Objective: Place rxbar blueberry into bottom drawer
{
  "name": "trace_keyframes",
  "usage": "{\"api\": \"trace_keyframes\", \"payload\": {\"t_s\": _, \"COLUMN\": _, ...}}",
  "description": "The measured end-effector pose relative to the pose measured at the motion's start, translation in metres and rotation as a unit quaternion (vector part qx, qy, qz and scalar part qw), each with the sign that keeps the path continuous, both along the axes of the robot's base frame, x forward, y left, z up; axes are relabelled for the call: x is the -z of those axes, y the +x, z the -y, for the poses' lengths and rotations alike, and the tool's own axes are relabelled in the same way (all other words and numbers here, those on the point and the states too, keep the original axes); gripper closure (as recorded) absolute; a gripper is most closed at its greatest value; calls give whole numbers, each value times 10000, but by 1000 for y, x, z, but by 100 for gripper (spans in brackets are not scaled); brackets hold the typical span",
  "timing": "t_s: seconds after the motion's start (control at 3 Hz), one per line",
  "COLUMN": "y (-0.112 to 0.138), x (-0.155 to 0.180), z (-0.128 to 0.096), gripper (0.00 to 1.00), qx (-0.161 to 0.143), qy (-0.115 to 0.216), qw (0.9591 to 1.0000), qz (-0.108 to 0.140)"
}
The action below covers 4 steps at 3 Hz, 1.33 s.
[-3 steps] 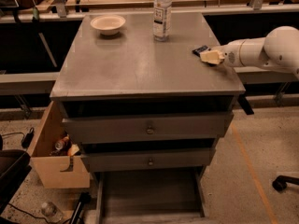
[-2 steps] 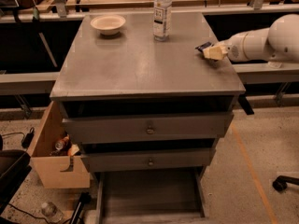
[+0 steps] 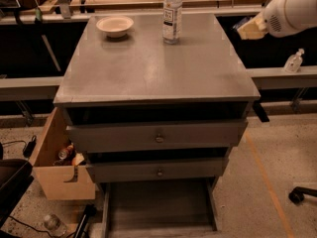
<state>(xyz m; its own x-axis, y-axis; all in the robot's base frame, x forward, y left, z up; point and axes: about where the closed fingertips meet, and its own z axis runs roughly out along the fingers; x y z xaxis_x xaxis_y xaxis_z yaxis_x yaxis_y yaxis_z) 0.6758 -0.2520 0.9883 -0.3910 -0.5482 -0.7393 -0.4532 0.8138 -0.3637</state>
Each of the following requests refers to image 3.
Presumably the plastic bottle on floor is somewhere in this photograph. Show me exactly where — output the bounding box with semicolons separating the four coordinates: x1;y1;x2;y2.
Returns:
44;214;67;237

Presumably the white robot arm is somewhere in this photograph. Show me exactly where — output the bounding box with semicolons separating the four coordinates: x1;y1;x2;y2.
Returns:
237;0;317;40

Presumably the black power adapter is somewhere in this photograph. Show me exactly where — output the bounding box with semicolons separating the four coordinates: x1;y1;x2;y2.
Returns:
23;136;37;158

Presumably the cardboard box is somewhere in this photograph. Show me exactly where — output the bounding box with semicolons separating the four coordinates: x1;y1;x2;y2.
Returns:
30;108;95;200

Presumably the black chair caster base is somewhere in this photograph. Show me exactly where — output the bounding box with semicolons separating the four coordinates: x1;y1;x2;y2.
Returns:
288;186;317;204

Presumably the top grey drawer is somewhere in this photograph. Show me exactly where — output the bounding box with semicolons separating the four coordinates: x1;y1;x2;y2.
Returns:
66;119;248;153

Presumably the middle grey drawer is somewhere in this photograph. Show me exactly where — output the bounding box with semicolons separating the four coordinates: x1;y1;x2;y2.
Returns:
86;158;229;183

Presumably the bottle inside cardboard box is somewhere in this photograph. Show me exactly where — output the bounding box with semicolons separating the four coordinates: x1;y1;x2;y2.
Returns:
58;145;73;160

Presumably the dark blue rxbar wrapper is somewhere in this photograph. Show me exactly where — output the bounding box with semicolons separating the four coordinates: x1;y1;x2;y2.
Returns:
232;16;252;31

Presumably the white ceramic bowl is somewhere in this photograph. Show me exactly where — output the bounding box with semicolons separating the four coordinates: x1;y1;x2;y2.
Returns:
96;16;134;38

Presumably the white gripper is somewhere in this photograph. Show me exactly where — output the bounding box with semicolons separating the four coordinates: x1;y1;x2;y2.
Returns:
238;0;297;40

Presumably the black tool on floor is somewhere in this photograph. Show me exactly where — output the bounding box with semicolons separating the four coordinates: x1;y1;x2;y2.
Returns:
73;204;97;238

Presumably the black office chair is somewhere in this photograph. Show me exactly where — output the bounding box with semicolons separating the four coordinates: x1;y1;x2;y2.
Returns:
0;144;34;238

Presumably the grey metal drawer cabinet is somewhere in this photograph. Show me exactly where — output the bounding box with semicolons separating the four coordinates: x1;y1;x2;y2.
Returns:
53;12;262;238

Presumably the clear plastic water bottle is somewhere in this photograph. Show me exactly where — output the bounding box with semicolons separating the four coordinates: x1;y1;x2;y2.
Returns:
162;0;182;44

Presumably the bottom grey open drawer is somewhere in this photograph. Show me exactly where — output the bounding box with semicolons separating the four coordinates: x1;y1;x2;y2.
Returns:
101;178;219;238

